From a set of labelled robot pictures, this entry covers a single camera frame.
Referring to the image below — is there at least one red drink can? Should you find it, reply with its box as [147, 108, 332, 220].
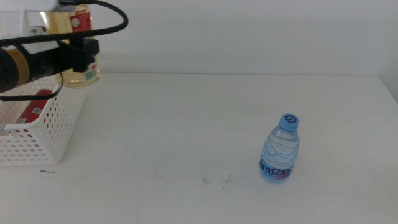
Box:
[14, 88, 54, 125]

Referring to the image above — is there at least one thin black cable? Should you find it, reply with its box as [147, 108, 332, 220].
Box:
[0, 72, 65, 103]

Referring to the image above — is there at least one thick braided black cable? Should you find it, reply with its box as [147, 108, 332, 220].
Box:
[0, 0, 129, 48]

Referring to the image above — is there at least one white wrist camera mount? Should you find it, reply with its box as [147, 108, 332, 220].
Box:
[0, 0, 60, 54]

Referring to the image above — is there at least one white perforated plastic basket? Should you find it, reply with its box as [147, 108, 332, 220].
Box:
[0, 73, 90, 166]

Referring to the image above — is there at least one yellow tea bottle red label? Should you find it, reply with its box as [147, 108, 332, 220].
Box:
[39, 4, 102, 90]

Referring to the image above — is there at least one clear water bottle blue cap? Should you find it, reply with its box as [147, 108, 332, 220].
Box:
[258, 113, 301, 184]

